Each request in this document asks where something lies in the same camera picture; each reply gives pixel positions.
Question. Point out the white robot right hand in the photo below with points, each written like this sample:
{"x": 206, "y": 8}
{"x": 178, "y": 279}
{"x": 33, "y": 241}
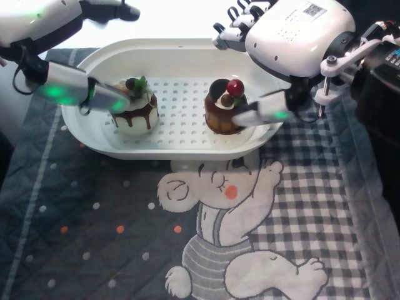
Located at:
{"x": 290, "y": 37}

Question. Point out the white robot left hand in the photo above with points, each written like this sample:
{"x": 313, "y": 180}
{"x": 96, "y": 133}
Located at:
{"x": 37, "y": 22}

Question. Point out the brown round toy food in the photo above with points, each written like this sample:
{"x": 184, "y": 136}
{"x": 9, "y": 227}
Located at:
{"x": 218, "y": 115}

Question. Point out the toy cupcake with cherry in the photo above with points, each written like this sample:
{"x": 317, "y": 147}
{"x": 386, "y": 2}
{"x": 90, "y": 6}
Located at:
{"x": 137, "y": 115}

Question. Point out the white perforated plastic basket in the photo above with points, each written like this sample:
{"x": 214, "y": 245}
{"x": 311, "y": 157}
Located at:
{"x": 184, "y": 103}

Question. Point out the grey quilt with bear print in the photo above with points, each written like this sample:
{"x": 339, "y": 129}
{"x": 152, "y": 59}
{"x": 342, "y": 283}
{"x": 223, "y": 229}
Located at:
{"x": 109, "y": 218}

